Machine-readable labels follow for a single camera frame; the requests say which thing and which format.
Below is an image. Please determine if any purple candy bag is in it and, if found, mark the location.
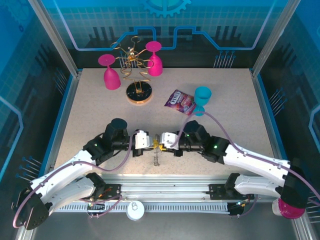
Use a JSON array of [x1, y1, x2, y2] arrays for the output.
[[163, 89, 197, 116]]

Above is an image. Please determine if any teal plastic goblet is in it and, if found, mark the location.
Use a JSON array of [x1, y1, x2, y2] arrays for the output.
[[193, 86, 213, 117]]

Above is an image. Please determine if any pink plastic wine glass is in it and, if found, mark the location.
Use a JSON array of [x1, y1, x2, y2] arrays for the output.
[[97, 54, 122, 90], [145, 41, 163, 77]]

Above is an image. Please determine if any white round cap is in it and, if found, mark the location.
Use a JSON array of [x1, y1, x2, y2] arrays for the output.
[[126, 200, 146, 222]]

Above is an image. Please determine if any pink plastic cup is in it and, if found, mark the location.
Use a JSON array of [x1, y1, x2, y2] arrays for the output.
[[271, 197, 306, 220]]

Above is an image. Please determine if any gold wire glass rack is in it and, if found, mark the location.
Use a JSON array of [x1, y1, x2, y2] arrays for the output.
[[110, 36, 153, 105]]

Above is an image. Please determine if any aluminium table side rail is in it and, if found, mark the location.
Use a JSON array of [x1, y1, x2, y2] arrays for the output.
[[249, 69, 286, 161], [39, 71, 83, 181]]

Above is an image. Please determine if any white slotted cable duct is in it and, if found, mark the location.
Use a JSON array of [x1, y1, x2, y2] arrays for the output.
[[53, 203, 231, 214]]

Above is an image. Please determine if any short purple base cable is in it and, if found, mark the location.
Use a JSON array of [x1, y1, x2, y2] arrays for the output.
[[81, 194, 124, 219], [228, 196, 260, 218]]

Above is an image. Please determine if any aluminium frame post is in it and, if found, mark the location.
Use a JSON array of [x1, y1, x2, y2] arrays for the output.
[[249, 0, 302, 78], [26, 0, 82, 77]]

